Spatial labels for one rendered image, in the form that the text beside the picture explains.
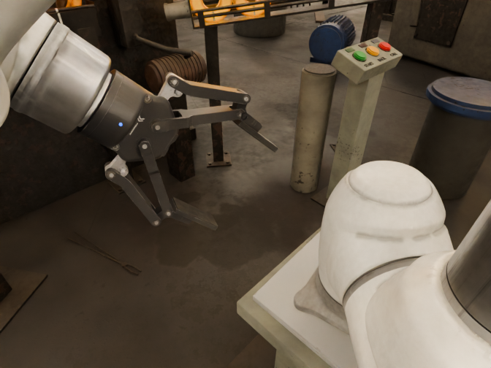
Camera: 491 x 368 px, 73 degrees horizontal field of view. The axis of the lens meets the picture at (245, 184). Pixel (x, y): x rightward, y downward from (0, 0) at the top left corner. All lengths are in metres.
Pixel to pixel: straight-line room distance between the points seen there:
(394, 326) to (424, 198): 0.17
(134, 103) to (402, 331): 0.33
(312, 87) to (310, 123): 0.14
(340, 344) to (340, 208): 0.25
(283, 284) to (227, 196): 0.81
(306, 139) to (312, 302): 0.80
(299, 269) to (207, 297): 0.47
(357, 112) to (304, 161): 0.30
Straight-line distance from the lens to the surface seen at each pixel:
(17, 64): 0.33
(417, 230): 0.45
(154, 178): 0.40
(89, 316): 1.15
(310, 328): 0.62
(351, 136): 1.24
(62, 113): 0.34
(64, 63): 0.33
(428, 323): 0.33
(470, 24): 3.10
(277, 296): 0.65
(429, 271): 0.35
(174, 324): 1.06
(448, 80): 1.59
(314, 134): 1.29
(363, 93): 1.17
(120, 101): 0.35
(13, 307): 1.26
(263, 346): 0.99
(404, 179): 0.47
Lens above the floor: 0.90
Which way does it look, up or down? 38 degrees down
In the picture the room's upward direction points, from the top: straight up
